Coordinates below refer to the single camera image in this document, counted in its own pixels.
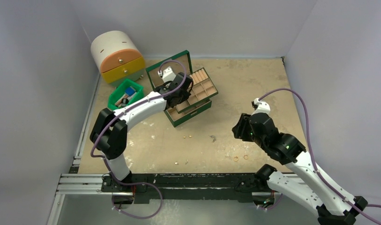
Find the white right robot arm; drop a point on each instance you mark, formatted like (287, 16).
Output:
(319, 193)

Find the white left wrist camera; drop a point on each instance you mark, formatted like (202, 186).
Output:
(167, 74)

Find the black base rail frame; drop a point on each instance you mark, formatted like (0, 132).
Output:
(241, 187)

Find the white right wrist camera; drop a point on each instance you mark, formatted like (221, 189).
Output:
(260, 106)

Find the white drawer cabinet orange yellow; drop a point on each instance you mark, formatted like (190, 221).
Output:
(117, 58)

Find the green jewelry tray insert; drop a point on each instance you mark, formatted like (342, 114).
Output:
(203, 89)

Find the black grey marker cap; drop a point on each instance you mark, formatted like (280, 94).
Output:
(124, 102)

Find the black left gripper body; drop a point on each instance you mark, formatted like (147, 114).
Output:
(183, 97)

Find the silver chain pendant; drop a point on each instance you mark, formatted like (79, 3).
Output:
(213, 138)

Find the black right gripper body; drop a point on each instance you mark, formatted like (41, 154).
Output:
(242, 126)

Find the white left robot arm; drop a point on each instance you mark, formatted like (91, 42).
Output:
(109, 134)

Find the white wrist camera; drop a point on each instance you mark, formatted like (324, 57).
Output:
(167, 74)
(260, 106)

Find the green jewelry box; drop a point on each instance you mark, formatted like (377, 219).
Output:
(182, 66)

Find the blue eraser block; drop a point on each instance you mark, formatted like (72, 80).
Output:
(130, 91)

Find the green plastic bin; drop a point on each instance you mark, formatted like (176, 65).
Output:
(115, 98)

